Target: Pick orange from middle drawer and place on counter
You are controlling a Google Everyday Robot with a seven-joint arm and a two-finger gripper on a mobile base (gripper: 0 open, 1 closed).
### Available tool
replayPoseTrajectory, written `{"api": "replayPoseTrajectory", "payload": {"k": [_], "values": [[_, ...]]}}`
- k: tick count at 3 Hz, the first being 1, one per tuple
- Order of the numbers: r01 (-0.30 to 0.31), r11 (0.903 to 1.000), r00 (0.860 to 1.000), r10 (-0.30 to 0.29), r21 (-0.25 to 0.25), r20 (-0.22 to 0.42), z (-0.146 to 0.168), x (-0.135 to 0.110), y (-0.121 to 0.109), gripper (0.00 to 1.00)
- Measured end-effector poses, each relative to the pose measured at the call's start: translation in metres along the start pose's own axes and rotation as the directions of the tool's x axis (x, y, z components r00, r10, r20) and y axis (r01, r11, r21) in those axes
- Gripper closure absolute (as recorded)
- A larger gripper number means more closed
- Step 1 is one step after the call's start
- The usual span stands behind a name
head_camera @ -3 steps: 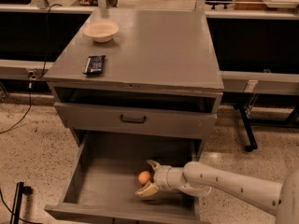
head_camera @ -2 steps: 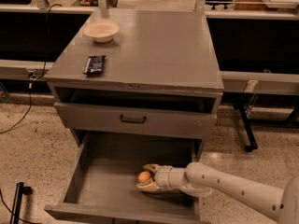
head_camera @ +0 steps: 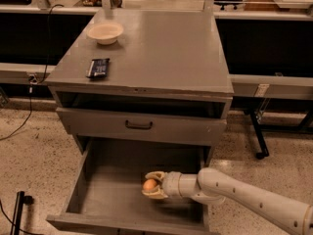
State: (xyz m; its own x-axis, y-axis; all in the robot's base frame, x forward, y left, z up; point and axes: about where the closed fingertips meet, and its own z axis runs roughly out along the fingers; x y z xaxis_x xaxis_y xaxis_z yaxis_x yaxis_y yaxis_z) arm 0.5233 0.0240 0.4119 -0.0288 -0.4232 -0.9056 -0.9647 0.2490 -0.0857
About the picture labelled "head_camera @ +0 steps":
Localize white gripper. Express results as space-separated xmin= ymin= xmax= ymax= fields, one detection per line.
xmin=142 ymin=171 xmax=181 ymax=200

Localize orange fruit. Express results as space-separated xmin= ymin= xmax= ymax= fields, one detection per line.
xmin=143 ymin=179 xmax=157 ymax=191

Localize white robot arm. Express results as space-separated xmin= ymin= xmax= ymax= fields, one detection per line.
xmin=142 ymin=167 xmax=313 ymax=235

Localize open grey middle drawer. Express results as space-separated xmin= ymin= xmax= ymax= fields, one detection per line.
xmin=47 ymin=139 xmax=210 ymax=235

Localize grey top drawer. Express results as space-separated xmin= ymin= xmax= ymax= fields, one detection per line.
xmin=57 ymin=108 xmax=226 ymax=146

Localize grey drawer cabinet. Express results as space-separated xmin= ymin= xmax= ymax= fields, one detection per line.
xmin=45 ymin=9 xmax=236 ymax=168

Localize black stand leg right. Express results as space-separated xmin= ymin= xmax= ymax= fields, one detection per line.
xmin=247 ymin=110 xmax=269 ymax=160

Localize dark blue snack packet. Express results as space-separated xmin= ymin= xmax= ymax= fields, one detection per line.
xmin=86 ymin=58 xmax=110 ymax=79

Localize black stand bottom left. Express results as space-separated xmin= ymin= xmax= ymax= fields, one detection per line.
xmin=0 ymin=191 xmax=43 ymax=235

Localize white bowl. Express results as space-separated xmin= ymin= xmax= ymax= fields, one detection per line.
xmin=87 ymin=22 xmax=124 ymax=45

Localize black drawer handle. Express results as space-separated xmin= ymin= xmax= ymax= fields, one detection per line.
xmin=125 ymin=120 xmax=154 ymax=130

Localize grey bench rail right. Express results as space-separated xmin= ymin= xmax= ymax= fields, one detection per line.
xmin=230 ymin=74 xmax=313 ymax=101

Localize grey bench rail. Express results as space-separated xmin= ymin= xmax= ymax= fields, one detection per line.
xmin=0 ymin=63 xmax=55 ymax=84
xmin=230 ymin=74 xmax=313 ymax=101

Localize black cable on floor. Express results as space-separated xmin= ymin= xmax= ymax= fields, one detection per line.
xmin=0 ymin=3 xmax=67 ymax=142

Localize grey bench rail left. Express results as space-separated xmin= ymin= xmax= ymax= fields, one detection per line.
xmin=0 ymin=63 xmax=55 ymax=84

